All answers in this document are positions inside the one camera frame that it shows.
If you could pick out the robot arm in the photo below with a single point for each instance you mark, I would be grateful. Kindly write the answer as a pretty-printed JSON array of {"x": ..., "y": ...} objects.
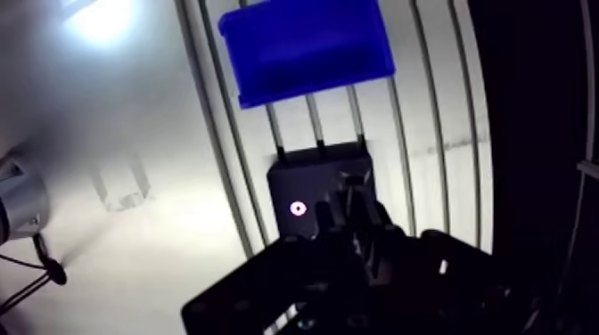
[{"x": 21, "y": 201}]

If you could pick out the blue bin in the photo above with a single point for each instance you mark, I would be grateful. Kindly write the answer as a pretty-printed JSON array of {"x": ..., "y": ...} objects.
[{"x": 304, "y": 51}]

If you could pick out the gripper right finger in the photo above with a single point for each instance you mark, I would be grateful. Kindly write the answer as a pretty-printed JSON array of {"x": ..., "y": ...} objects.
[{"x": 444, "y": 290}]

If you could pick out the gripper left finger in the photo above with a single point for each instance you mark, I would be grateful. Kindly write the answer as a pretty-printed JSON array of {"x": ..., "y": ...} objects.
[{"x": 281, "y": 285}]

